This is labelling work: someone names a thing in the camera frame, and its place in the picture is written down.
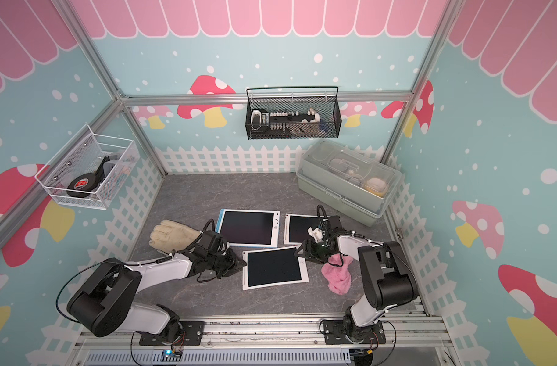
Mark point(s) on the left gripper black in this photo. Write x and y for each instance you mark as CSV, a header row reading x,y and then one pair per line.
x,y
232,264

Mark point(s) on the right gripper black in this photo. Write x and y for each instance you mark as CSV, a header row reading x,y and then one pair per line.
x,y
309,248

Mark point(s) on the pink cleaning cloth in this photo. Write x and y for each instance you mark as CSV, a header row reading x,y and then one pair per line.
x,y
336,272

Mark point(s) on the white drawing tablet front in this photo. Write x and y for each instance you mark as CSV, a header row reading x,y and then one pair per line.
x,y
273,267

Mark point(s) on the white drawing tablet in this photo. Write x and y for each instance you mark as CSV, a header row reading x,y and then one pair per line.
x,y
297,226
273,267

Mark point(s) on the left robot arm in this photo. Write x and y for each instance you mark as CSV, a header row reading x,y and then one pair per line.
x,y
106,303

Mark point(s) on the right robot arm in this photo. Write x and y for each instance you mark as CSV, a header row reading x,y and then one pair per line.
x,y
387,280

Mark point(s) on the white drawing tablet right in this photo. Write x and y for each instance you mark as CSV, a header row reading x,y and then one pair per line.
x,y
297,226

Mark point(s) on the blue framed drawing tablet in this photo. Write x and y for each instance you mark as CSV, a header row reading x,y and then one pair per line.
x,y
249,228

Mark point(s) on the beige work glove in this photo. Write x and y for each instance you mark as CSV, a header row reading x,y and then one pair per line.
x,y
170,235

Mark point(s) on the green translucent storage box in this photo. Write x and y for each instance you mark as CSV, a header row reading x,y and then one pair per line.
x,y
347,181

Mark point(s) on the black tape roll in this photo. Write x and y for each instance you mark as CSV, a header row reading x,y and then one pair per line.
x,y
82,186

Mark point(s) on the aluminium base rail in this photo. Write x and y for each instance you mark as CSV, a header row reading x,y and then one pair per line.
x,y
402,339

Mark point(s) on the black wire mesh basket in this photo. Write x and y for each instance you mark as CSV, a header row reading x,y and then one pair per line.
x,y
294,112

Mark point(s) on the clear acrylic wall bin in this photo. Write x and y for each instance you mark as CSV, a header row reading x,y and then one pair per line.
x,y
112,159

